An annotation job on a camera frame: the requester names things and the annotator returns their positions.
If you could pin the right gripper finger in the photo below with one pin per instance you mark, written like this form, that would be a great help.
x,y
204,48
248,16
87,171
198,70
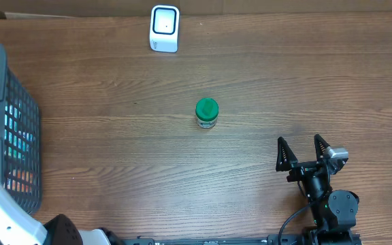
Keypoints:
x,y
320,147
286,160

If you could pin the teal wipes packet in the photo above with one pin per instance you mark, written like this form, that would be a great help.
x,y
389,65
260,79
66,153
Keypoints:
x,y
18,132

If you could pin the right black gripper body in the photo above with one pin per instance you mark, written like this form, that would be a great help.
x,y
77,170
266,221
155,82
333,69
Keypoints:
x,y
301,170

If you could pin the grey plastic mesh basket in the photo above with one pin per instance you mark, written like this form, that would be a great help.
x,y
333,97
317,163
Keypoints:
x,y
21,179

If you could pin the cardboard backboard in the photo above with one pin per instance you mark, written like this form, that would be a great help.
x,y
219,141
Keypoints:
x,y
95,8

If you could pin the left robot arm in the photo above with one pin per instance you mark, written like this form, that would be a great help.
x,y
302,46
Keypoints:
x,y
18,227

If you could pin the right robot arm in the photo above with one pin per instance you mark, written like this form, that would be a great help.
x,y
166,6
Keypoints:
x,y
334,211

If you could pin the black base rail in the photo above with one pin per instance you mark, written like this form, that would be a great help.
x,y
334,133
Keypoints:
x,y
269,240

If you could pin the green lid jar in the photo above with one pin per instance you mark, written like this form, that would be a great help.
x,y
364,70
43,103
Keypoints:
x,y
206,112

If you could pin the white barcode scanner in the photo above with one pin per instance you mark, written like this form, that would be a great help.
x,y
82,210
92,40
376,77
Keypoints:
x,y
164,28

